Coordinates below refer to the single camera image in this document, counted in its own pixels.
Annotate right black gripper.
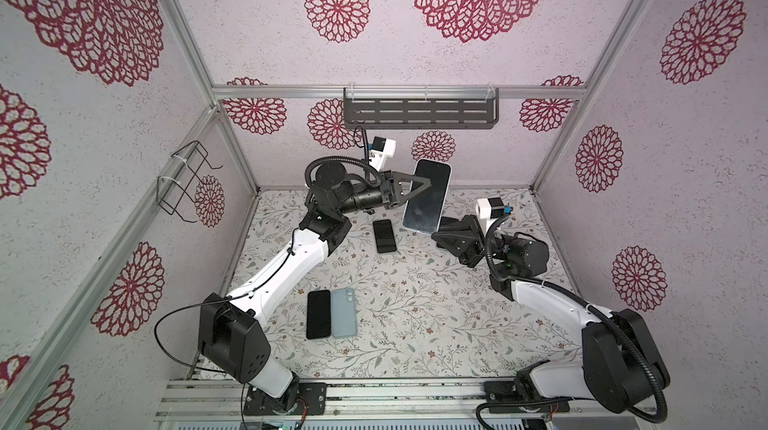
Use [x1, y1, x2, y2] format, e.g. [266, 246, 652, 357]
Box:
[435, 224, 520, 279]

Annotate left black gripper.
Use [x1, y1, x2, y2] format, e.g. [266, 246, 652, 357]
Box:
[339, 172, 431, 217]

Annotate black phone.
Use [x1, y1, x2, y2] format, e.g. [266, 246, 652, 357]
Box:
[372, 219, 398, 254]
[402, 159, 452, 234]

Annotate light blue phone case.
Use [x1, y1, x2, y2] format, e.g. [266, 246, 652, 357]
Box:
[331, 287, 357, 338]

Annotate black phone removed from case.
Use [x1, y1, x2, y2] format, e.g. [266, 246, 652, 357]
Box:
[305, 289, 332, 340]

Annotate black smartphone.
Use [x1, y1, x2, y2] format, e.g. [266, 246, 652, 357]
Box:
[436, 216, 460, 249]

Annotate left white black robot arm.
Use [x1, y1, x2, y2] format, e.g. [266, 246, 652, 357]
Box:
[198, 156, 439, 413]

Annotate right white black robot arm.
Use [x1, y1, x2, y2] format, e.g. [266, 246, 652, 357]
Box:
[431, 215, 670, 423]

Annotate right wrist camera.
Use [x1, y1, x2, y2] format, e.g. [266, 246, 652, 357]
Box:
[475, 197, 512, 230]

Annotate grey slotted wall shelf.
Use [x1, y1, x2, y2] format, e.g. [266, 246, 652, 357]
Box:
[342, 88, 499, 130]

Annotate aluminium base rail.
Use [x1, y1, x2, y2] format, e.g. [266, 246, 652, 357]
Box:
[154, 375, 660, 422]

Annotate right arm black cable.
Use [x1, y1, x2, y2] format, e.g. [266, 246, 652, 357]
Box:
[475, 216, 670, 430]

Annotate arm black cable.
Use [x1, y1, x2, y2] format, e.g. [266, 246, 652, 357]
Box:
[475, 216, 670, 430]
[153, 231, 301, 374]

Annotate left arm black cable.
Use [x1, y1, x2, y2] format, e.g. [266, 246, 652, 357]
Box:
[153, 231, 301, 374]

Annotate black wire wall basket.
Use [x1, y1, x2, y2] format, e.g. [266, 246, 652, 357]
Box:
[155, 140, 226, 228]

